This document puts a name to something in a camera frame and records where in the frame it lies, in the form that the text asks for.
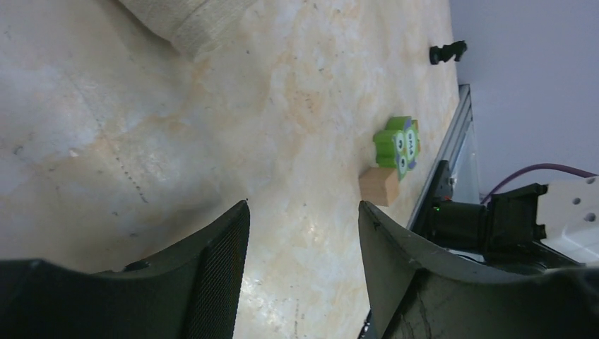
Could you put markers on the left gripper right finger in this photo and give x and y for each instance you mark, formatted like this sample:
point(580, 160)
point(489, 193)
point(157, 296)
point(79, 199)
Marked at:
point(417, 289)

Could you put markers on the aluminium frame rail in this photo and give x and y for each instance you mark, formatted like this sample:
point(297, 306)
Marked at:
point(454, 170)

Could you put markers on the small black screw knob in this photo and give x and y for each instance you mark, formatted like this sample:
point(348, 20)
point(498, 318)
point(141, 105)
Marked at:
point(454, 51)

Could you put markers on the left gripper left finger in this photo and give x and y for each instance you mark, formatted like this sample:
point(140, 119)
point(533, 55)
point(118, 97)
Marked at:
point(190, 289)

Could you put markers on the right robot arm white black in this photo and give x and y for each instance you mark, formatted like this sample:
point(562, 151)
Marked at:
point(534, 229)

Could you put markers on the small cork piece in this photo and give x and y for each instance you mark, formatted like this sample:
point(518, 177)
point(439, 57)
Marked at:
point(379, 185)

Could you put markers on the beige cloth napkin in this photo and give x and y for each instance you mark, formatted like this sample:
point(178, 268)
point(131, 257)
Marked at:
point(192, 27)

